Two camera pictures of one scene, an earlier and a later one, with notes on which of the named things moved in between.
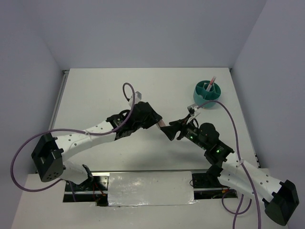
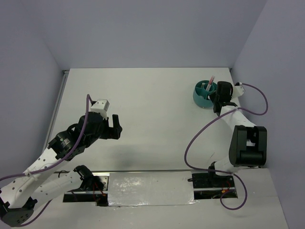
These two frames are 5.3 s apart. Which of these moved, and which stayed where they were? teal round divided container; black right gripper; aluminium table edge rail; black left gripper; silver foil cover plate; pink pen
Moved: black right gripper; black left gripper
Stayed: teal round divided container; aluminium table edge rail; pink pen; silver foil cover plate
